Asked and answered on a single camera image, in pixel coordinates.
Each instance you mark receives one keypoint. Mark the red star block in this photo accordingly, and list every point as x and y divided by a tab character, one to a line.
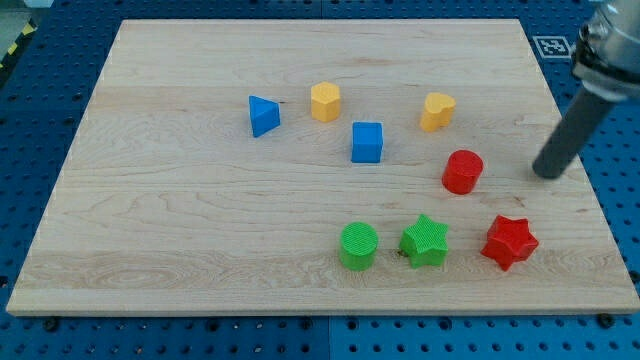
509	241

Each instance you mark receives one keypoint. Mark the green cylinder block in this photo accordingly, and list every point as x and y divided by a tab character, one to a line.
358	246

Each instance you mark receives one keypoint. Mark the blue triangle block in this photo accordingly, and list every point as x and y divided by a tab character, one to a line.
264	115

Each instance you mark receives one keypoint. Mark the green star block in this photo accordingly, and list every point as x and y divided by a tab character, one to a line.
425	242

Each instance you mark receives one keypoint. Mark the white fiducial marker tag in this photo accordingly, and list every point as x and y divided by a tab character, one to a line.
552	46

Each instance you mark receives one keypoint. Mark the yellow hexagon block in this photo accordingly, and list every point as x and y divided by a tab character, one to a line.
325	101

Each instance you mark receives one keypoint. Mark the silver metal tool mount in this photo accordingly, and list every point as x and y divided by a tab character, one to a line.
606	57

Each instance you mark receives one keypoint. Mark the red cylinder block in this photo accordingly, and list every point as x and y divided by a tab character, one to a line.
462	172

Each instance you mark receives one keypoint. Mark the blue cube block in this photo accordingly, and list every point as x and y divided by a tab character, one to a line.
367	142

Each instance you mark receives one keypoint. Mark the wooden board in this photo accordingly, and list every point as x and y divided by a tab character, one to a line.
167	205

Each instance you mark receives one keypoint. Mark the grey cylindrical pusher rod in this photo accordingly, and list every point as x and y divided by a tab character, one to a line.
584	114

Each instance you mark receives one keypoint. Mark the yellow heart block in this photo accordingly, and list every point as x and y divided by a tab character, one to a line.
438	110

